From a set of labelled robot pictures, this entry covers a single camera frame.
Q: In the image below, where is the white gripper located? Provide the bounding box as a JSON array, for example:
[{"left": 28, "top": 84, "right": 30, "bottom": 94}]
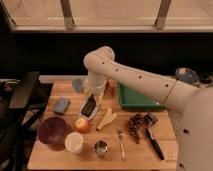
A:
[{"left": 80, "top": 71, "right": 106, "bottom": 120}]

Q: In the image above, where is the black eraser block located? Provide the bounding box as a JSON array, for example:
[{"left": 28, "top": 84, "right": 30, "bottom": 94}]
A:
[{"left": 81, "top": 99, "right": 96, "bottom": 117}]

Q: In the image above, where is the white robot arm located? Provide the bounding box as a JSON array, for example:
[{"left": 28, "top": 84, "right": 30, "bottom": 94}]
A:
[{"left": 83, "top": 46, "right": 213, "bottom": 171}]

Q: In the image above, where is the small blue grey cup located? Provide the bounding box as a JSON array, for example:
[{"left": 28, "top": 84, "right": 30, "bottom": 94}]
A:
[{"left": 72, "top": 79, "right": 83, "bottom": 93}]

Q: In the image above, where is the white paper cup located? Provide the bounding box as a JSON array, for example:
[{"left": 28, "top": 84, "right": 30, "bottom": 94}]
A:
[{"left": 64, "top": 132, "right": 83, "bottom": 154}]

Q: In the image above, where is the small metal cup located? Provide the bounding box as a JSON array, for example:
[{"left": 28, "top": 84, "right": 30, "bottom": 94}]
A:
[{"left": 94, "top": 141, "right": 108, "bottom": 158}]

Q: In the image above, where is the red bowl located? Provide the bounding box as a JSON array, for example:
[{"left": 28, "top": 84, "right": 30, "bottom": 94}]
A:
[{"left": 104, "top": 80, "right": 110, "bottom": 93}]

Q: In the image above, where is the yellow banana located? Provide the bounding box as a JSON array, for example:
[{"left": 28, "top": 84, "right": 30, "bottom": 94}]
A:
[{"left": 96, "top": 108, "right": 117, "bottom": 131}]

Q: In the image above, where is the red orange apple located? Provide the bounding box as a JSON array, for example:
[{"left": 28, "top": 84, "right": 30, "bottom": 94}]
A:
[{"left": 75, "top": 118, "right": 89, "bottom": 133}]

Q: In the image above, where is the blue sponge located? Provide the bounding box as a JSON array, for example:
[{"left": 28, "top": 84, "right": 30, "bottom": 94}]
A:
[{"left": 54, "top": 98, "right": 70, "bottom": 114}]

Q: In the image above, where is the green plastic bin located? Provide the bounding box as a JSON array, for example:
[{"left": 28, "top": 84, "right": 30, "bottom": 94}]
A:
[{"left": 118, "top": 83, "right": 165, "bottom": 110}]

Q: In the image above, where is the silver fork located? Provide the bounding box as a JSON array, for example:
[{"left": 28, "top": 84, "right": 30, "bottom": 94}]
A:
[{"left": 117, "top": 130, "right": 126, "bottom": 161}]

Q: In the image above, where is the bunch of dark grapes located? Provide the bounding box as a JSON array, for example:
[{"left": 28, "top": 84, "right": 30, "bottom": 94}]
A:
[{"left": 128, "top": 113, "right": 143, "bottom": 144}]

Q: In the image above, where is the black chair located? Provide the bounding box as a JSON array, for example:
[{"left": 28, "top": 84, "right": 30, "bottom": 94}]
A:
[{"left": 0, "top": 71, "right": 47, "bottom": 171}]

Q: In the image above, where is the silver metal bowl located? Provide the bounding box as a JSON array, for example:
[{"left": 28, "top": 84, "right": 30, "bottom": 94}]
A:
[{"left": 175, "top": 67, "right": 198, "bottom": 84}]

